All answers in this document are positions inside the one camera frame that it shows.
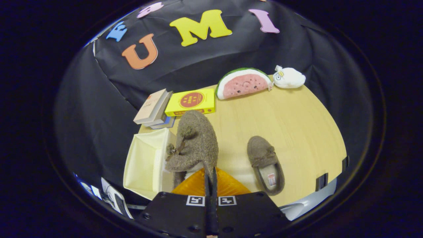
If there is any white plush toy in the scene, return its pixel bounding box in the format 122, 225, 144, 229
273, 65, 306, 89

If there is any black keyboard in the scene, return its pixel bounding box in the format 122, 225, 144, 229
101, 178, 134, 219

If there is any black backdrop cloth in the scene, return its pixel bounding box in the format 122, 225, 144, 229
55, 0, 374, 212

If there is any blue book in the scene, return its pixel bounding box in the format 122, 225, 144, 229
150, 116, 176, 130

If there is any watermelon slice plush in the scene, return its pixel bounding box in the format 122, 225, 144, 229
215, 68, 273, 100

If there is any white plastic chair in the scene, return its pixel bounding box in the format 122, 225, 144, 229
279, 178, 337, 221

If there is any brown fuzzy shoe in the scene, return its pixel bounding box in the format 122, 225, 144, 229
247, 136, 285, 196
165, 110, 219, 189

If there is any beige book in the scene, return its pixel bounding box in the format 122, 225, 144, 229
133, 89, 170, 125

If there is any cream fabric storage box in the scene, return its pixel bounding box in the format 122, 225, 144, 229
123, 128, 177, 200

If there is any grey book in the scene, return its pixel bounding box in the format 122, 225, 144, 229
143, 91, 173, 127

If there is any yellow book with red circle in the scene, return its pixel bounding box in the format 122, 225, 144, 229
165, 88, 215, 117

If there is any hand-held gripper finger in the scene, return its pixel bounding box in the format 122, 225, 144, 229
211, 167, 291, 238
137, 167, 213, 238

